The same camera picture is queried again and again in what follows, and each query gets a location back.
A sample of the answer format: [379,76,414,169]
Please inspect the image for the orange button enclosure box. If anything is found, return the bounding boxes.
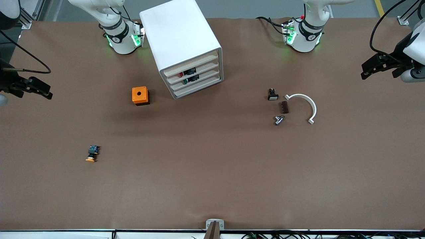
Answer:
[132,86,150,106]

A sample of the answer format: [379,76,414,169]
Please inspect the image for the orange push button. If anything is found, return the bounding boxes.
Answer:
[85,145,101,163]

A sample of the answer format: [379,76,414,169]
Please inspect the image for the white curved plastic bracket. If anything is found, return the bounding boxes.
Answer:
[285,94,317,125]

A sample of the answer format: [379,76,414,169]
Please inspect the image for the white drawer cabinet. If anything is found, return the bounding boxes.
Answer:
[139,0,224,100]

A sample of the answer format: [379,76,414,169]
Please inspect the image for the brown wedge post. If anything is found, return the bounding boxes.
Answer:
[204,221,221,239]

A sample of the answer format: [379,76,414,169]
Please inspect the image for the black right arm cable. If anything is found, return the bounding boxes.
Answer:
[0,31,51,73]

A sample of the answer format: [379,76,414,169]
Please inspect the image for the white plastic drawer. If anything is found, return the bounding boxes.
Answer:
[170,69,221,91]
[167,61,220,84]
[173,77,222,99]
[164,52,219,77]

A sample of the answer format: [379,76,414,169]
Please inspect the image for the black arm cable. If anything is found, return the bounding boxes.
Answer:
[370,0,425,64]
[0,31,51,73]

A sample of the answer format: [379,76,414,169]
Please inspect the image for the white table edge rail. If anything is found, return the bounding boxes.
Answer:
[0,229,425,239]

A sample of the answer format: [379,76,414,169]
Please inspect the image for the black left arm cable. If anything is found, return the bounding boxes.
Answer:
[370,0,425,64]

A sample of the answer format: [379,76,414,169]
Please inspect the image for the black base cable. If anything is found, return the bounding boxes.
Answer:
[256,16,290,36]

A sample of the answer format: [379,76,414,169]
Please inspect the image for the tangled cable bundle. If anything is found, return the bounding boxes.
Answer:
[191,231,425,239]

